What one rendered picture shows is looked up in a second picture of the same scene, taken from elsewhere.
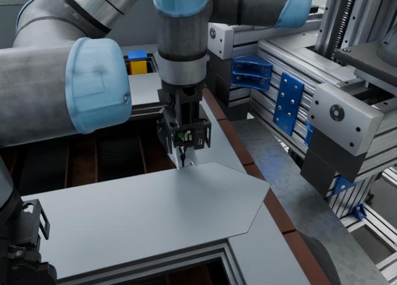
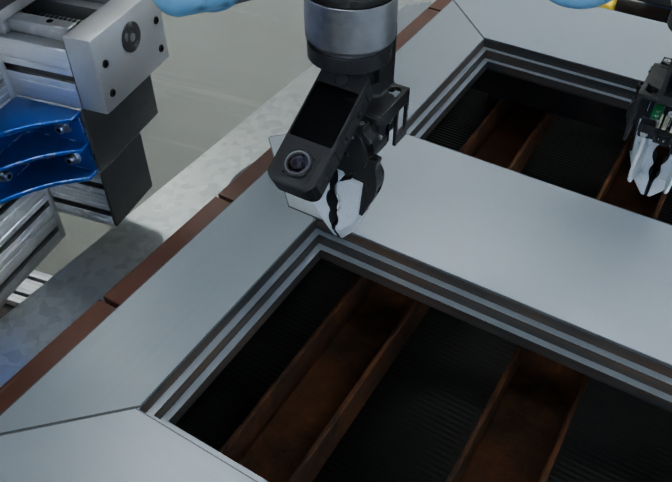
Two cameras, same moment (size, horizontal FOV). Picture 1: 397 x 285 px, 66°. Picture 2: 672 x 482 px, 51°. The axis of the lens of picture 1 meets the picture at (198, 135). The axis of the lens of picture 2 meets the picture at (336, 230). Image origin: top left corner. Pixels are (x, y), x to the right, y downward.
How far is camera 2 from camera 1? 0.92 m
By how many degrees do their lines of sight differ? 88
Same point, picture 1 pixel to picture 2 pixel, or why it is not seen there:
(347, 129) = (148, 39)
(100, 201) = (514, 259)
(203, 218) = (399, 158)
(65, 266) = (601, 211)
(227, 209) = not seen: hidden behind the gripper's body
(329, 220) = (174, 195)
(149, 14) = not seen: outside the picture
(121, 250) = (524, 188)
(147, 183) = (422, 240)
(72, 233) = (577, 240)
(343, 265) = (241, 164)
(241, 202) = not seen: hidden behind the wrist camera
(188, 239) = (440, 152)
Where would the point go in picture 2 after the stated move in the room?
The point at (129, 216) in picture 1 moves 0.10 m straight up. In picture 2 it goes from (487, 215) to (503, 136)
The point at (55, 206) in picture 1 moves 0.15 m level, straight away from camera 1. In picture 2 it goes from (588, 297) to (597, 441)
